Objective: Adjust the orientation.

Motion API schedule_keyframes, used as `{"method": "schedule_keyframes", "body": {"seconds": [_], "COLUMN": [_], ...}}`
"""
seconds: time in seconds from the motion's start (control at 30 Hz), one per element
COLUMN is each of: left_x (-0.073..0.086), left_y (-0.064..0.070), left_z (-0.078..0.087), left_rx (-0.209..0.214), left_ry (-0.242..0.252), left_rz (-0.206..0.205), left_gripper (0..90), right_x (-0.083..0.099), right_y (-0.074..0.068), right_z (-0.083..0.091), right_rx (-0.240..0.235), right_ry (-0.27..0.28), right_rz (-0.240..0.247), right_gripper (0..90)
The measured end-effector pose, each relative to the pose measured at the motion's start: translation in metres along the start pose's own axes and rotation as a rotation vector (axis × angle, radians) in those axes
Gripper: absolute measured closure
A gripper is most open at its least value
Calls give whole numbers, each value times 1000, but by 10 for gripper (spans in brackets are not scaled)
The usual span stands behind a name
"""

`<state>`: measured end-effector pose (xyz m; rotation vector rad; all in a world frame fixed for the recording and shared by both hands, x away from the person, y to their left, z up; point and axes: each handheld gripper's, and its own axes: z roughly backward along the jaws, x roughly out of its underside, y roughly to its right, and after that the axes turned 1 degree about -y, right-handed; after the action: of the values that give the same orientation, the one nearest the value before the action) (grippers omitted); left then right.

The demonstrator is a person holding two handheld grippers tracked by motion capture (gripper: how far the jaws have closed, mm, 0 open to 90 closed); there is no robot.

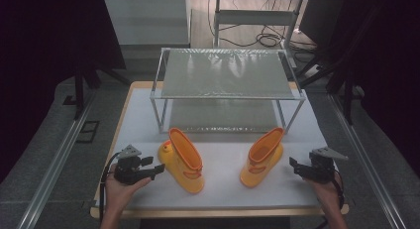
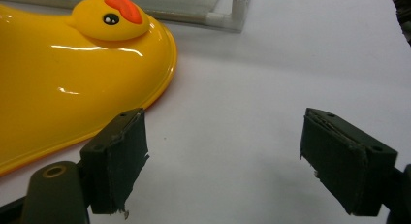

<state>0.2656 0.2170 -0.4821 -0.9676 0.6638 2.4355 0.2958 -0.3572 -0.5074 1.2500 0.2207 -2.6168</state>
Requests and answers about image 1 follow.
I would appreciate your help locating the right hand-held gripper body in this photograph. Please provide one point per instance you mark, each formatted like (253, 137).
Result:
(322, 171)

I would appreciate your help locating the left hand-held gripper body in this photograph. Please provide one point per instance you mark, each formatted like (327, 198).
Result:
(127, 171)

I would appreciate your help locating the yellow duck rain boot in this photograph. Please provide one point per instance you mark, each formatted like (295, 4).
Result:
(254, 177)
(180, 177)

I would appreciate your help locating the metal two-tier shoe rack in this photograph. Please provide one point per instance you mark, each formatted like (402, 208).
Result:
(228, 73)

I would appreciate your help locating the person's left hand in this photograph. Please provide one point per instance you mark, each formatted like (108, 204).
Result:
(119, 194)

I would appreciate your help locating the person's right hand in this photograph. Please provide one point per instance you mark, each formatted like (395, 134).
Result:
(330, 196)

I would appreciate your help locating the white table mat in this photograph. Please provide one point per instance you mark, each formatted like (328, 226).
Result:
(224, 197)

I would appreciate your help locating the black tripod stand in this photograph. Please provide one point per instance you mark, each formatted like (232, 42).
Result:
(79, 90)
(347, 100)

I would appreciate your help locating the small black floor plate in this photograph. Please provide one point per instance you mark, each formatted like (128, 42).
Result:
(69, 100)

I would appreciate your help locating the grey cabinet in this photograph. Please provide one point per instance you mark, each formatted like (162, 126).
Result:
(145, 21)

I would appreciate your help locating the white metal stand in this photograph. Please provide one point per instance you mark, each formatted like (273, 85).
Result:
(254, 17)

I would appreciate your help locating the aluminium floor rail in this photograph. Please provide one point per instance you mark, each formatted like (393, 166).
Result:
(369, 166)
(52, 166)

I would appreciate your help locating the black rectangular floor frame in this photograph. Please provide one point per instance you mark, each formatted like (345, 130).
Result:
(88, 132)

